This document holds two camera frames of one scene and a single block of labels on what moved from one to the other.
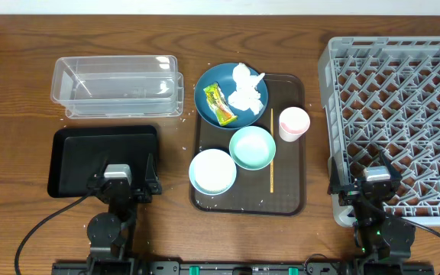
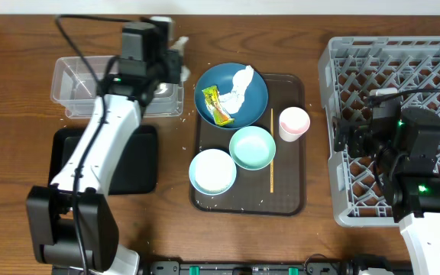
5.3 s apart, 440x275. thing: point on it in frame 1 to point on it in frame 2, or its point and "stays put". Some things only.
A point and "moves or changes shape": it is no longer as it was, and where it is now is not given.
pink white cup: (292, 122) stays put
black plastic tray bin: (79, 153) stays put
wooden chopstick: (272, 151) stays put
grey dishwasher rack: (404, 97) stays put
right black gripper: (350, 192) to (358, 131)
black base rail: (243, 267) stays put
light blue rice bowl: (212, 172) stays put
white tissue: (246, 96) moves or changes shape
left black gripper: (150, 189) to (171, 63)
